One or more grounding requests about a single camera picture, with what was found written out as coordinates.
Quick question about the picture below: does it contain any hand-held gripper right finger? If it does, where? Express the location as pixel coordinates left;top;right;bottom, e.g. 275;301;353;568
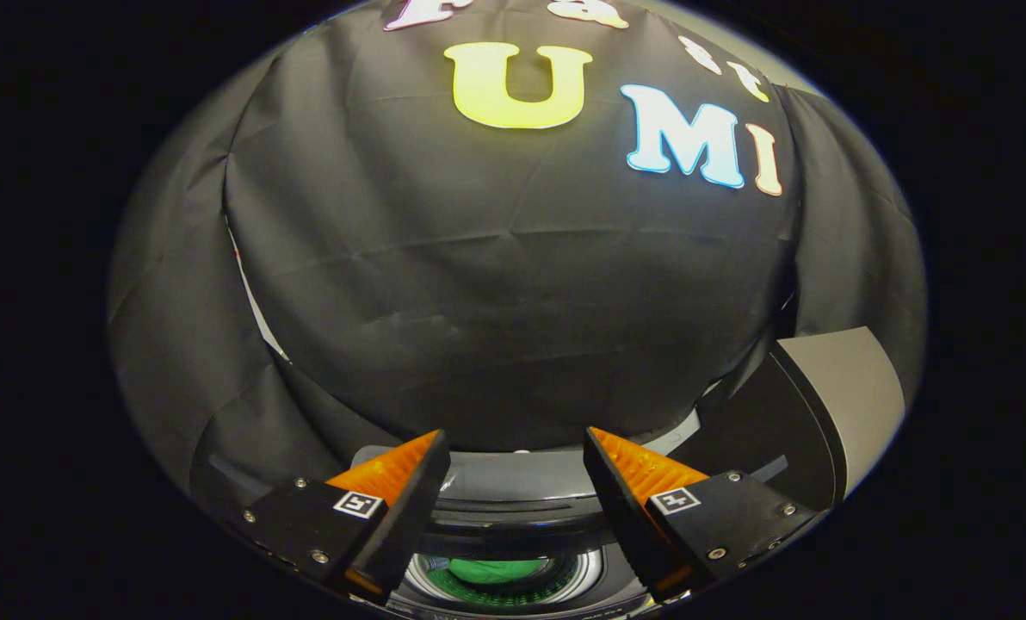
582;426;824;604

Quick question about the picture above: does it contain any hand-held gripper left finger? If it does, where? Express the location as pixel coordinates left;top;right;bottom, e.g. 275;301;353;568
242;429;452;604

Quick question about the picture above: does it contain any grey washing machine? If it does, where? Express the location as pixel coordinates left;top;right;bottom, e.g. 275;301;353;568
354;409;789;620

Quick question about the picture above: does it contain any green polo shirt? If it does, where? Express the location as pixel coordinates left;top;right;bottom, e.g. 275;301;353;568
447;558;548;586

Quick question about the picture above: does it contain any dark washing machine lid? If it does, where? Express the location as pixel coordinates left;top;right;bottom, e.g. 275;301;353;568
384;448;652;617

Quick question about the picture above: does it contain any black backdrop cloth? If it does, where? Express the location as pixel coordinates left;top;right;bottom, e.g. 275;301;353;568
108;0;927;518

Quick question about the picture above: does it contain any beige cabinet with black sides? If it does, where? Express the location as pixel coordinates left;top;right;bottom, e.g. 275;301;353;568
672;325;907;511

